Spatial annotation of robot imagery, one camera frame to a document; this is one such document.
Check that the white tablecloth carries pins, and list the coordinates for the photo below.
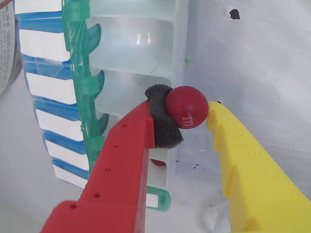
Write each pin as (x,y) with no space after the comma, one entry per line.
(255,60)

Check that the red ball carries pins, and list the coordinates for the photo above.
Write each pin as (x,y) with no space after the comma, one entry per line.
(158,162)
(187,104)

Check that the green blue pill organizer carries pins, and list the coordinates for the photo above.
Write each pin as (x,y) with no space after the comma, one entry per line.
(48,87)

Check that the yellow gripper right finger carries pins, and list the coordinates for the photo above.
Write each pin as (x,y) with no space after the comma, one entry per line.
(255,189)

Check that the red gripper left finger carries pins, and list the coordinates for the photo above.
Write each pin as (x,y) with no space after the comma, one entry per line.
(121,174)

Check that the printed label medicine bottle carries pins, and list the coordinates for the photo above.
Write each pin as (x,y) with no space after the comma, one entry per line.
(6,48)

